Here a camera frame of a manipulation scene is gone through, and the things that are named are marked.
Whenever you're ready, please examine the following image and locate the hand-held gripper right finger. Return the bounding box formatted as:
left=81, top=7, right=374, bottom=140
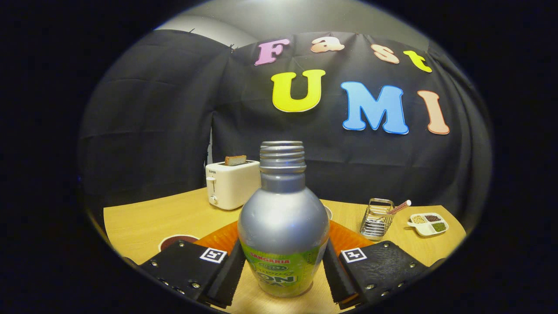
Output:
left=323, top=220, right=445, bottom=309

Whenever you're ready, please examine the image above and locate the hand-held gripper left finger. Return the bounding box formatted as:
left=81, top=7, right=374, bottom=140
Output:
left=126, top=221, right=248, bottom=309

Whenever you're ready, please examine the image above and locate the beige cup with wooden handle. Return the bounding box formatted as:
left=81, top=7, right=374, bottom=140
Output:
left=158, top=234, right=200, bottom=252

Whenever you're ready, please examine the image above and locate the silver bottle with green label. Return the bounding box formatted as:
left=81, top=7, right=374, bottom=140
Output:
left=238, top=140, right=330, bottom=298

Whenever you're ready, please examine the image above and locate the white toaster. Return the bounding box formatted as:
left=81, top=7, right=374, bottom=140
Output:
left=205, top=160, right=261, bottom=211

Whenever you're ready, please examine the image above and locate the striped straw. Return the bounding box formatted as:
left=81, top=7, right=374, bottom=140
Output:
left=384, top=200, right=412, bottom=217

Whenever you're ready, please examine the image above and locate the wooden table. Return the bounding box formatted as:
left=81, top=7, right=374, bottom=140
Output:
left=103, top=188, right=467, bottom=314

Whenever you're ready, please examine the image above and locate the white divided spice dish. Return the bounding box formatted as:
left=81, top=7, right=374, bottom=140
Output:
left=407, top=212, right=449, bottom=237

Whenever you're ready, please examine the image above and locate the black backdrop cloth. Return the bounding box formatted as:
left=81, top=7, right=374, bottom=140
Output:
left=78, top=30, right=493, bottom=232

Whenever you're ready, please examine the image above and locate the metal wire basket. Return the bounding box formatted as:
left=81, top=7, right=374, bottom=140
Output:
left=360, top=198, right=395, bottom=240

